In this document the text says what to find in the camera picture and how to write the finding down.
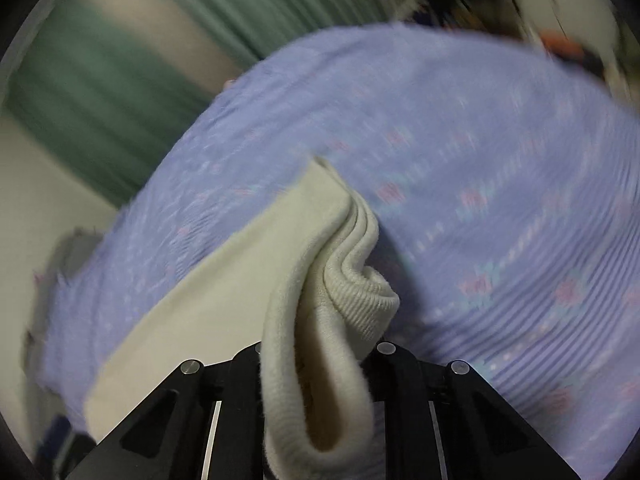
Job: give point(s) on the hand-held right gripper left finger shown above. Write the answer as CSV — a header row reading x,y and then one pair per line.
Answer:
x,y
235,410

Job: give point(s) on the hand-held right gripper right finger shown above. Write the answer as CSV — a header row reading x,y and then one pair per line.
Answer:
x,y
400,400

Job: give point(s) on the cream pants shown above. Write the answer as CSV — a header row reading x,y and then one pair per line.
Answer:
x,y
310,360

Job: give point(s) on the purple patterned blanket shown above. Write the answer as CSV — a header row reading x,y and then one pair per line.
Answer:
x,y
475,160

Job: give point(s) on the beige sheer curtain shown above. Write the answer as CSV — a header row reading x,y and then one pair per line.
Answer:
x,y
165,30

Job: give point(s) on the orange container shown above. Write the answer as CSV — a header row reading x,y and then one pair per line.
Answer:
x,y
562,45

